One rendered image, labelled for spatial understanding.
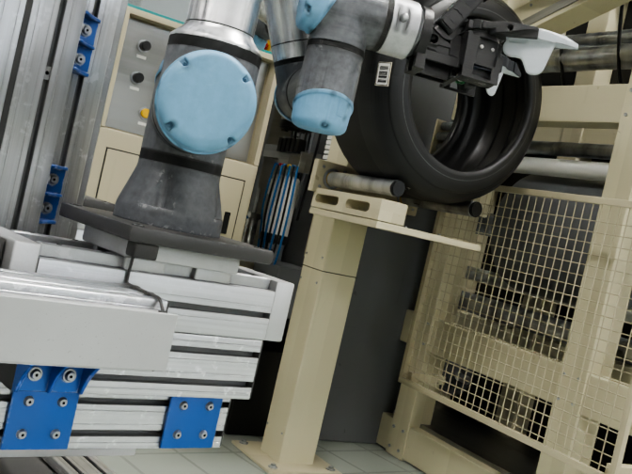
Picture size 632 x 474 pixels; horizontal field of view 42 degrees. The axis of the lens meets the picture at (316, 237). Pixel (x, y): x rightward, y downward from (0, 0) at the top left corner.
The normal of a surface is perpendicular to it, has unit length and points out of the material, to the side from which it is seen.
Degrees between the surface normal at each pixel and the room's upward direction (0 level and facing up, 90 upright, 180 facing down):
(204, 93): 98
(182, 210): 72
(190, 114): 98
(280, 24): 106
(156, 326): 90
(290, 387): 90
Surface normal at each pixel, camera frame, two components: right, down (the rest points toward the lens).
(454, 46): 0.26, -0.05
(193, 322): 0.62, 0.16
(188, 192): 0.49, -0.18
